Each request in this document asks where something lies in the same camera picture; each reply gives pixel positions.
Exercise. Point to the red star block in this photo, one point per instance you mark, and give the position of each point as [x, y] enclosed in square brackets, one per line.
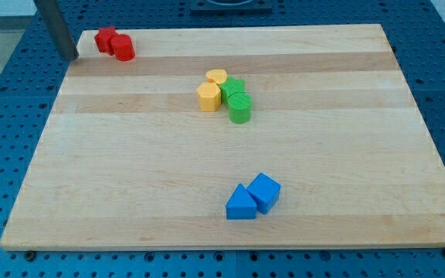
[103, 39]

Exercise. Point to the yellow heart block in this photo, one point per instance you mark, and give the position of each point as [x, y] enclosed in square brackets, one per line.
[217, 76]

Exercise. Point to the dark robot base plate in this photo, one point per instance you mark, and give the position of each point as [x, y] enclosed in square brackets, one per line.
[202, 6]

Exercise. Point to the light wooden board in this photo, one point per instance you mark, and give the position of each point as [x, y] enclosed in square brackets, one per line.
[128, 161]

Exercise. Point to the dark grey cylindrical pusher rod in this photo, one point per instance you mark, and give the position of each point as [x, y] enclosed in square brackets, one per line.
[54, 21]

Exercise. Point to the green cylinder block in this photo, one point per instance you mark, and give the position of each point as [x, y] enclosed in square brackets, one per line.
[240, 105]

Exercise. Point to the red cylinder block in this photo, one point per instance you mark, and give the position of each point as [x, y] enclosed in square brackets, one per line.
[123, 47]

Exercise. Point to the green star block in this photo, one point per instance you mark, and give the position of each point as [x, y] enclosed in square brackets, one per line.
[230, 87]

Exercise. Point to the yellow hexagon block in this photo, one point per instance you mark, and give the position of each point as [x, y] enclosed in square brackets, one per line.
[209, 96]

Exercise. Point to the blue cube block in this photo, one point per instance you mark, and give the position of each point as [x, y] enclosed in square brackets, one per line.
[265, 192]

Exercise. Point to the blue triangle block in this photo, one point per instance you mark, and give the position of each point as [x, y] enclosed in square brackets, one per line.
[240, 205]

